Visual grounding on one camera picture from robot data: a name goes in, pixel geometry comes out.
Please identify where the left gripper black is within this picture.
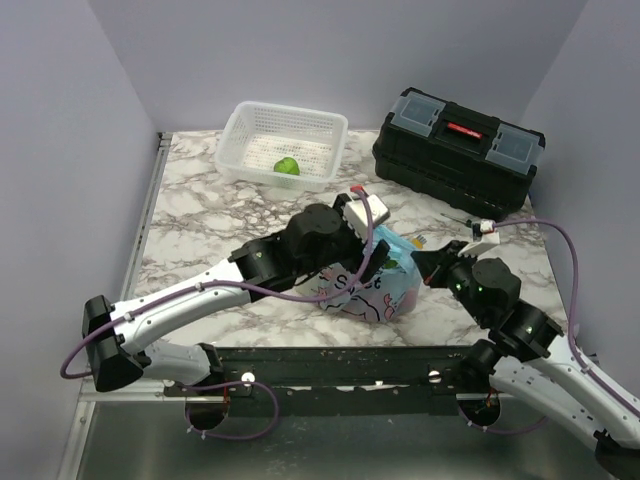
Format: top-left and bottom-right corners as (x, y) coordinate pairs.
(296, 195), (389, 281)

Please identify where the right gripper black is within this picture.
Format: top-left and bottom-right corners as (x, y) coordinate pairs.
(411, 238), (489, 324)

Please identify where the light blue plastic bag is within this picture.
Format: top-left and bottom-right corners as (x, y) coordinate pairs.
(319, 226), (422, 323)

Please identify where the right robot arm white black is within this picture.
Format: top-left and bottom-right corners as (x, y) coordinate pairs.
(411, 241), (639, 479)

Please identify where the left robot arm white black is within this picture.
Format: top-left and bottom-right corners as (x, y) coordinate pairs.
(82, 194), (390, 395)

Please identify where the green fake fruit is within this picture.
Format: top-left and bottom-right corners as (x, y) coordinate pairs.
(273, 157), (300, 176)

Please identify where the hex key set yellow holder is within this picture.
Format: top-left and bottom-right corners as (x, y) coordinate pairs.
(410, 235), (427, 250)

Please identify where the black plastic toolbox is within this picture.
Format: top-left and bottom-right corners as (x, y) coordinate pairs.
(372, 87), (546, 221)

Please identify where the white plastic basket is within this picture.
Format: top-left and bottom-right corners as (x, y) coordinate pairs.
(214, 101), (348, 192)

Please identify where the green handled screwdriver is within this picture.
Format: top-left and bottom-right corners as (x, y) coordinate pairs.
(441, 213), (474, 228)

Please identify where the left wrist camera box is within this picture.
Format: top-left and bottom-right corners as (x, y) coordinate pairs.
(342, 192), (391, 236)

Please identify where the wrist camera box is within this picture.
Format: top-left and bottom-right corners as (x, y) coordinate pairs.
(342, 192), (391, 236)
(458, 219), (501, 257)

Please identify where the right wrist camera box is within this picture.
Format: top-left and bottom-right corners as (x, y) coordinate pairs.
(458, 219), (501, 257)

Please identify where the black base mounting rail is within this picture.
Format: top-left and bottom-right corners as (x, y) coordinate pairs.
(164, 346), (498, 417)

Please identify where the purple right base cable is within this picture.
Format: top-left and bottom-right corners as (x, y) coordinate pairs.
(462, 384), (551, 435)

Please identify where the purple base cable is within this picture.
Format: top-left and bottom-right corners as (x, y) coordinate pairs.
(185, 377), (283, 442)
(462, 384), (551, 435)

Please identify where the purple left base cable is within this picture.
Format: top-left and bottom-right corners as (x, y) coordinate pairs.
(185, 377), (283, 442)

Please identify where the aluminium frame profile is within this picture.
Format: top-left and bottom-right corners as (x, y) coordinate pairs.
(79, 379), (165, 402)

